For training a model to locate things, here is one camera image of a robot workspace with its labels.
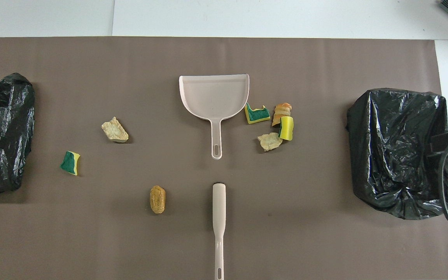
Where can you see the beige crusty bread chunk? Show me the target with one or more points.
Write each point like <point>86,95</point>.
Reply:
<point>114,130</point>

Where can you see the beige cracker piece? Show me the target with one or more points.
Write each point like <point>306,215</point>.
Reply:
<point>269,142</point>

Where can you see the black bag lined bin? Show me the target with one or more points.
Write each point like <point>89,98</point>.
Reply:
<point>395,147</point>
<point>10,105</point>

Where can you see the pink plastic dustpan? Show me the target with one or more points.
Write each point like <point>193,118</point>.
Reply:
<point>214,97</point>

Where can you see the brown oval bread roll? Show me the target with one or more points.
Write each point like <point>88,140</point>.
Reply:
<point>157,199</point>

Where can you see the orange striped croissant piece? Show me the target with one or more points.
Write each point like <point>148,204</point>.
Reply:
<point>282,111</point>

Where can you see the small green yellow sponge piece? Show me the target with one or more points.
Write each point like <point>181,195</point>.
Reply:
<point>69,163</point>

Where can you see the brown paper table mat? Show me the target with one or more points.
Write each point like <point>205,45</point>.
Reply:
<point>286,233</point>

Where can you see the notched green yellow sponge piece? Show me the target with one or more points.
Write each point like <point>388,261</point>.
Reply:
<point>256,116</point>

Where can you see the curved yellow sponge piece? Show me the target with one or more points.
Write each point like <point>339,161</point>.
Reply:
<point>287,128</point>

